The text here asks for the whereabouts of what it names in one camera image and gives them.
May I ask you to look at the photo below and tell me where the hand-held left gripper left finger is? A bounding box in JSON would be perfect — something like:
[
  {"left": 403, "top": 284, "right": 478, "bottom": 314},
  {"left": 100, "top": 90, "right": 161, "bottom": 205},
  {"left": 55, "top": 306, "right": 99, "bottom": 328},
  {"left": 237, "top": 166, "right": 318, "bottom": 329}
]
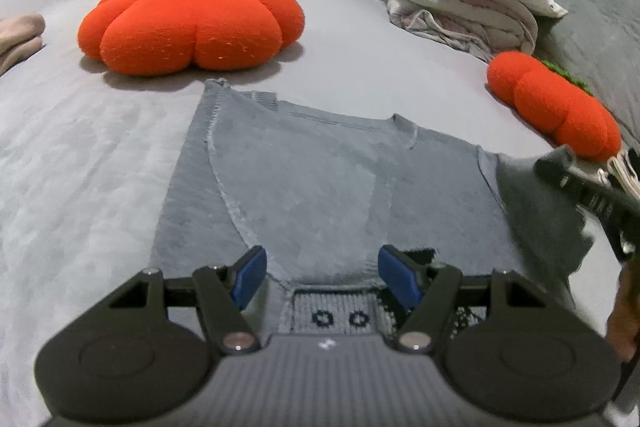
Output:
[{"left": 107, "top": 245, "right": 268, "bottom": 353}]

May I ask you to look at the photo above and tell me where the small orange pumpkin cushion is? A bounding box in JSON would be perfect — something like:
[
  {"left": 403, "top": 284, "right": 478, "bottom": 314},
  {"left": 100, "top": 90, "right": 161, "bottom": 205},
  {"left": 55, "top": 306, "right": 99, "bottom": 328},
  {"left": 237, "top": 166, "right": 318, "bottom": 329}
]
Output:
[{"left": 486, "top": 52, "right": 622, "bottom": 160}]

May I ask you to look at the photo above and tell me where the grey quilted blanket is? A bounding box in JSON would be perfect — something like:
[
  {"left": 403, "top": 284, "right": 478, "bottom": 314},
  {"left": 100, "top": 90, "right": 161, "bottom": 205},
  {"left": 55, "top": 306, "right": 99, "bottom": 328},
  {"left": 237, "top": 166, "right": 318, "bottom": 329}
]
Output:
[{"left": 535, "top": 0, "right": 640, "bottom": 148}]

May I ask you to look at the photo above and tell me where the grey bed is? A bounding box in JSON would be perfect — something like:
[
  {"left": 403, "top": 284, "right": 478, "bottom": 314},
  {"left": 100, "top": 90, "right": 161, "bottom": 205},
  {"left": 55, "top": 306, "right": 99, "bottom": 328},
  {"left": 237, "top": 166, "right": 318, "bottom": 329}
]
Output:
[{"left": 0, "top": 0, "right": 640, "bottom": 427}]

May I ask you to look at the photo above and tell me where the person's right hand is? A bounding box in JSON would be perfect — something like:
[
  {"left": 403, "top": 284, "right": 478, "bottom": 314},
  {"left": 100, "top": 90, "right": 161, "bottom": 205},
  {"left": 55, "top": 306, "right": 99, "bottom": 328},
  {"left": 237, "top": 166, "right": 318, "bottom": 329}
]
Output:
[{"left": 607, "top": 257, "right": 640, "bottom": 363}]

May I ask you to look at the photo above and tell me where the black and white folded garment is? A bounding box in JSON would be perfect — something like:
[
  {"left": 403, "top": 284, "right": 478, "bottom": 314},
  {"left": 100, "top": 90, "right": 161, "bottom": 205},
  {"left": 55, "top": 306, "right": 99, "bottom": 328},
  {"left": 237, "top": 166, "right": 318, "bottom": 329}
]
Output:
[{"left": 607, "top": 149, "right": 640, "bottom": 198}]

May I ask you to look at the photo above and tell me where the folded pink garment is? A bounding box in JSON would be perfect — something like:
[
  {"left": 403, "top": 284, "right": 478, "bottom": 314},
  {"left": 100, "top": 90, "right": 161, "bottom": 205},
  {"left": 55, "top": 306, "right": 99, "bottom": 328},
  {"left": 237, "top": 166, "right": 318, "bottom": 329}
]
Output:
[{"left": 0, "top": 13, "right": 46, "bottom": 75}]

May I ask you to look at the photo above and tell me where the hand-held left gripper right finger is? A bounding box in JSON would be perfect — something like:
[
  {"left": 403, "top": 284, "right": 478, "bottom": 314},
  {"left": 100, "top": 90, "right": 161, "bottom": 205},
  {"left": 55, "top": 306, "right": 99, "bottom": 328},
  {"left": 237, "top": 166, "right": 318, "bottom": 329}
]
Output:
[{"left": 377, "top": 245, "right": 546, "bottom": 353}]

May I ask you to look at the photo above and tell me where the folded white quilt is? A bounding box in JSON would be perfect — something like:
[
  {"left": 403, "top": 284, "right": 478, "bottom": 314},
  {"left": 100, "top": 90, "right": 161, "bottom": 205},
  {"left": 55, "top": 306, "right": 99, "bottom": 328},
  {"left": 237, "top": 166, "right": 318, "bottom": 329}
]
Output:
[{"left": 377, "top": 0, "right": 569, "bottom": 62}]

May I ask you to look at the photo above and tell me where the large orange pumpkin cushion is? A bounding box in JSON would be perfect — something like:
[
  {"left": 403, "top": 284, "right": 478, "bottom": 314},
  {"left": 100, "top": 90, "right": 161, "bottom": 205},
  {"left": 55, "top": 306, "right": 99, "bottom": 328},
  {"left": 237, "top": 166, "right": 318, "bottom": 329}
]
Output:
[{"left": 77, "top": 0, "right": 306, "bottom": 76}]

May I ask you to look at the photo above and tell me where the grey knit sweater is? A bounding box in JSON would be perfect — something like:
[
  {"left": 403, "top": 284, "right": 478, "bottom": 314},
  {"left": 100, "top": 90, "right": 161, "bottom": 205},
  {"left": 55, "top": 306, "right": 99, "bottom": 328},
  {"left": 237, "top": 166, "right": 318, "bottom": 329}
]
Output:
[{"left": 150, "top": 78, "right": 596, "bottom": 343}]

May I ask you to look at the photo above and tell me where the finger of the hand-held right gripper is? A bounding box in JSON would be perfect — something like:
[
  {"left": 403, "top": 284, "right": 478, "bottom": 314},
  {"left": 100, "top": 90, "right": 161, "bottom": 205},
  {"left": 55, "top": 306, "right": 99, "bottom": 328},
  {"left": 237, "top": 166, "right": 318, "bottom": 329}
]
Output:
[{"left": 534, "top": 147, "right": 640, "bottom": 263}]

